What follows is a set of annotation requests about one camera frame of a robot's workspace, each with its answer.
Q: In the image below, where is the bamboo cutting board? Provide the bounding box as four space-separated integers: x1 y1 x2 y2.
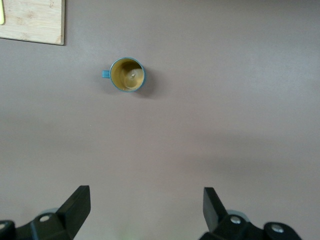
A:
0 0 65 46

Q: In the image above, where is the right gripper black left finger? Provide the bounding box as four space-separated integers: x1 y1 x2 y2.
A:
0 185 91 240

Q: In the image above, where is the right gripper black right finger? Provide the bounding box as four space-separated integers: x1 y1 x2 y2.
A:
198 187 302 240

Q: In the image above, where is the teal cup yellow inside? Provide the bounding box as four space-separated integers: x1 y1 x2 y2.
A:
101 56 146 94

